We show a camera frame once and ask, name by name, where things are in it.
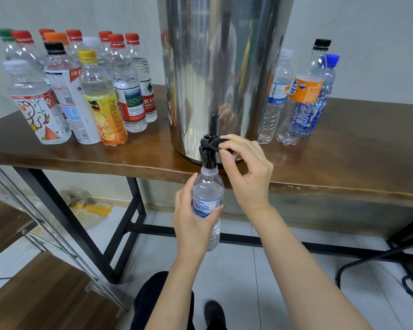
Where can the person's right hand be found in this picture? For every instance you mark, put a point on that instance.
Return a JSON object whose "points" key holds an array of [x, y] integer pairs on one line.
{"points": [[251, 180]]}

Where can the person's left hand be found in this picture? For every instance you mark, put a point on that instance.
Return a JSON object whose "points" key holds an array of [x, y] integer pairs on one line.
{"points": [[193, 237]]}

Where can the white cap blue label bottle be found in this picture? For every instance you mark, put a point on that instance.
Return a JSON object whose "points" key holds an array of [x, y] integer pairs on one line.
{"points": [[208, 196]]}

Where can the slim blue label plastic bottle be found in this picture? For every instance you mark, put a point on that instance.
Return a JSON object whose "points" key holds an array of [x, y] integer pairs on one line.
{"points": [[275, 96]]}

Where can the orange label black cap bottle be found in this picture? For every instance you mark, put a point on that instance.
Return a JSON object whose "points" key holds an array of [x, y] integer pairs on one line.
{"points": [[304, 89]]}

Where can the stainless steel water dispenser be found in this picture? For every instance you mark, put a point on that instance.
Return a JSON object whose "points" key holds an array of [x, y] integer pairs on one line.
{"points": [[220, 65]]}

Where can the blue cap plastic bottle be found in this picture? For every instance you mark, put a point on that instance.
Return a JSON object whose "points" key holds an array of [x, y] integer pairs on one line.
{"points": [[330, 65]]}

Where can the yellow label plastic bottle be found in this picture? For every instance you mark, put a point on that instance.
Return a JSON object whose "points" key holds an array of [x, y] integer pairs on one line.
{"points": [[104, 110]]}

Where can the wooden metal shelf rack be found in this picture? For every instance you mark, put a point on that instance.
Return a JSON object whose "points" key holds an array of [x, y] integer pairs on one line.
{"points": [[7, 237]]}

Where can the white patterned label plastic bottle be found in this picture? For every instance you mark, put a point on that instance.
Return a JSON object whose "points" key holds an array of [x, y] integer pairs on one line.
{"points": [[38, 110]]}

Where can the green red label plastic bottle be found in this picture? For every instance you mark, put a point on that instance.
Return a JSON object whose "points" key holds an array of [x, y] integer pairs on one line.
{"points": [[104, 36]]}

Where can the white-cap blue-label bottle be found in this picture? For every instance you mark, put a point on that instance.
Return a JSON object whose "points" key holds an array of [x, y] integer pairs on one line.
{"points": [[93, 43]]}

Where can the orange cap clear plastic bottle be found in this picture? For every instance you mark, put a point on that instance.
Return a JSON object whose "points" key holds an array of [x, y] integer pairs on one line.
{"points": [[56, 37]]}

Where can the green label plastic water bottle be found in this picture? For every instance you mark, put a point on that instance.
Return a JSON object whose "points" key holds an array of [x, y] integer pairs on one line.
{"points": [[5, 41]]}

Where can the person's left forearm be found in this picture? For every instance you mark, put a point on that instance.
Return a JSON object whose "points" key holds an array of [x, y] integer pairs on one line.
{"points": [[173, 299]]}

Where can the person's right forearm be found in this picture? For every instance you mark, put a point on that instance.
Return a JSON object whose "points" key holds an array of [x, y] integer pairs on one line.
{"points": [[306, 278]]}

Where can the person's black trouser leg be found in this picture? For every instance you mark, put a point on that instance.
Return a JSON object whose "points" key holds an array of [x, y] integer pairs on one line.
{"points": [[151, 302]]}

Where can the person's black shoe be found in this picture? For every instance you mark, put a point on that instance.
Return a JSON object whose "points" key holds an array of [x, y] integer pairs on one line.
{"points": [[215, 315]]}

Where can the yellow debris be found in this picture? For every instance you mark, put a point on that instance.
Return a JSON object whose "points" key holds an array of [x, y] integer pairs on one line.
{"points": [[93, 209]]}

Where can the black metal table frame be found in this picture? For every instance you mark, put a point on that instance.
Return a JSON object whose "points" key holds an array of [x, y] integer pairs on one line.
{"points": [[134, 223]]}

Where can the wooden stool with black frame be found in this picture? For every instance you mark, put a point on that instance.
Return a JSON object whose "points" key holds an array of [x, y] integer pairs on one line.
{"points": [[406, 244]]}

